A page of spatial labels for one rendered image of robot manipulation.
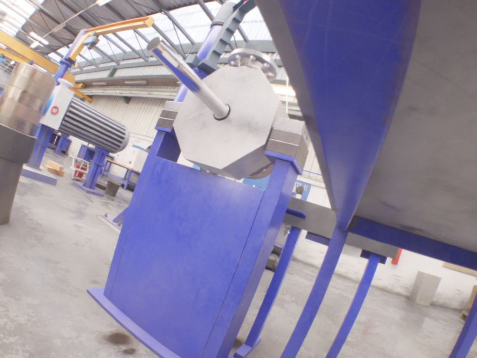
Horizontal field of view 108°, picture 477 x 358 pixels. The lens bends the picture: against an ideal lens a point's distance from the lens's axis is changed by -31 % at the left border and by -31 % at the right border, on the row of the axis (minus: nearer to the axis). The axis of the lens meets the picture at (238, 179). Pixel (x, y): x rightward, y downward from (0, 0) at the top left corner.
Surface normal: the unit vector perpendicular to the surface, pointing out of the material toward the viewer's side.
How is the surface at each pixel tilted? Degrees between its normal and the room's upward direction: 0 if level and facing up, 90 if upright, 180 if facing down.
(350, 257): 90
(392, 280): 90
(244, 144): 90
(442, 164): 180
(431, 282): 93
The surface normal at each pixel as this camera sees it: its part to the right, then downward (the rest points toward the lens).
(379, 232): -0.38, -0.24
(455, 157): -0.34, 0.93
